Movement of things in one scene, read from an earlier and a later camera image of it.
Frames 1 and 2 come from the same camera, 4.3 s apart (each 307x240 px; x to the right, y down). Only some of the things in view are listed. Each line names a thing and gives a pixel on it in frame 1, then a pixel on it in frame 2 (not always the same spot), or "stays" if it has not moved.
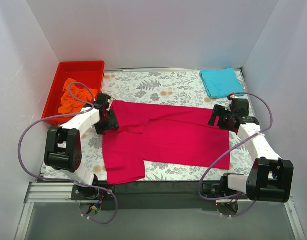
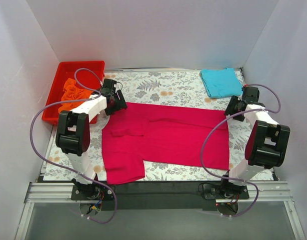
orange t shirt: x=70 y=104 stays
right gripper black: x=217 y=116 to x=232 y=107
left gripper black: x=112 y=123 to x=119 y=102
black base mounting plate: x=153 y=195 stays
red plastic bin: x=90 y=72 stays
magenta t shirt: x=168 y=134 stays
